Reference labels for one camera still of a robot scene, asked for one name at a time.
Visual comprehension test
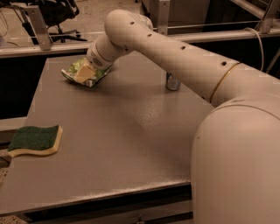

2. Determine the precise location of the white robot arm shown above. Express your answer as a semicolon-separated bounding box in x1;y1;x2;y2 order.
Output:
74;10;280;224

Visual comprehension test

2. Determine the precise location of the metal guard rail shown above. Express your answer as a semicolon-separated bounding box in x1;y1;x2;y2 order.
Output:
1;0;280;53

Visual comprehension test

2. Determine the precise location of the white cable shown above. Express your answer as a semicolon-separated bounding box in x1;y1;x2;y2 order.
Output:
244;27;265;73

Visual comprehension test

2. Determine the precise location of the green jalapeno chip bag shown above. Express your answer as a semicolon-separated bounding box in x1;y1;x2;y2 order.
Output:
61;58;110;88

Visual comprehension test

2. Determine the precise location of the green yellow sponge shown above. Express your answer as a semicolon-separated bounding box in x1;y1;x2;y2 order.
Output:
7;125;63;158

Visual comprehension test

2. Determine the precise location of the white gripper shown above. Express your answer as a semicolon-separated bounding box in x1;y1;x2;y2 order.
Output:
73;38;123;83

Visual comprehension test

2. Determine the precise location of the silver blue redbull can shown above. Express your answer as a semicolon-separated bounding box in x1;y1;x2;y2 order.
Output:
165;73;180;91

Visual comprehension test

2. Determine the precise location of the black office chair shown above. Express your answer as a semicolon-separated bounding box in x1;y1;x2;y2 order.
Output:
23;0;84;43

